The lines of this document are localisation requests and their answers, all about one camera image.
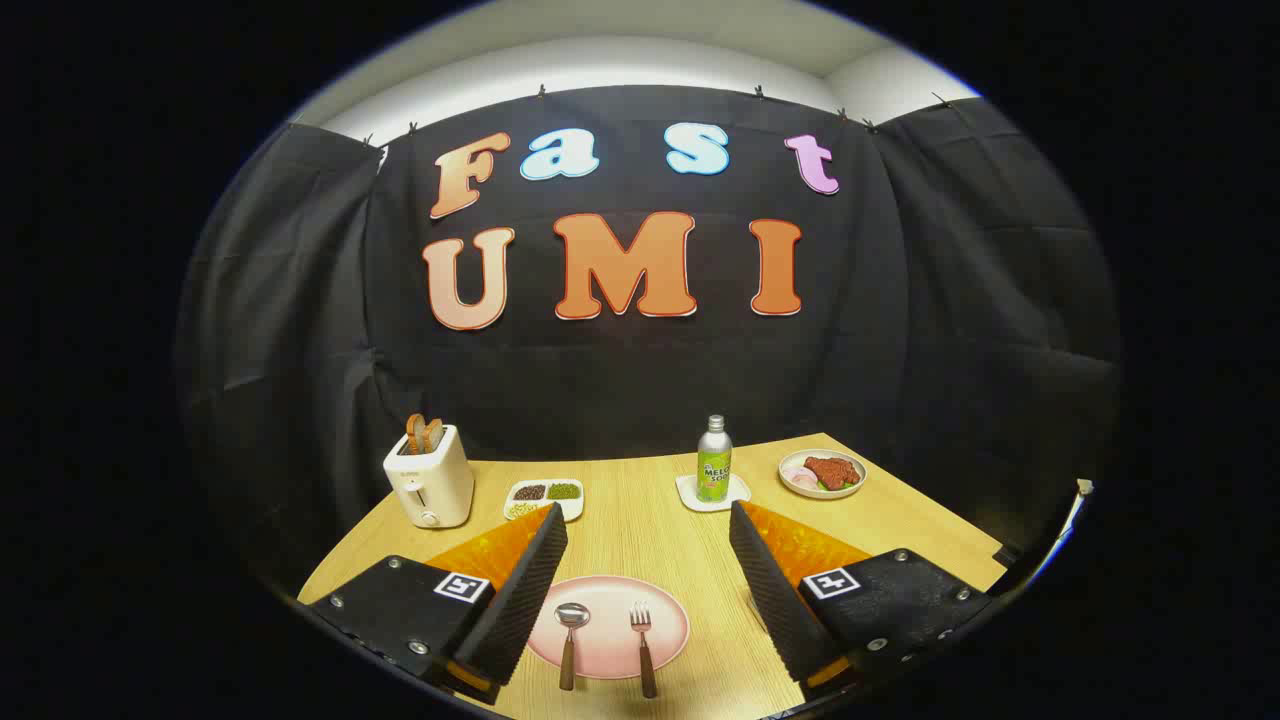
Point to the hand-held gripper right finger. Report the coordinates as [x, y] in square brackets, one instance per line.
[775, 600]

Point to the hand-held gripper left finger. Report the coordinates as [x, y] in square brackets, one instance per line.
[515, 600]

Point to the pink plate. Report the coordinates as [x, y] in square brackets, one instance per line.
[608, 640]

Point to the white divided dish with beans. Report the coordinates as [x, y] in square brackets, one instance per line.
[545, 497]

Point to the white square coaster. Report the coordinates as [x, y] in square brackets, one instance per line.
[738, 492]

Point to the pink ham slices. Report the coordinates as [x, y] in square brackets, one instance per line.
[798, 477]

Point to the white round food plate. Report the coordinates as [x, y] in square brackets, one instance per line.
[850, 488]

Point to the brown meat piece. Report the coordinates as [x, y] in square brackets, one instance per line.
[832, 471]

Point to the white toaster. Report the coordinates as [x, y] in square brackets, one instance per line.
[430, 485]

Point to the green soda bottle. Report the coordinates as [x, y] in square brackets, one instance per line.
[714, 470]

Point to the brown toast slice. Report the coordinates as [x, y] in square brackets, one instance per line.
[414, 433]
[434, 434]

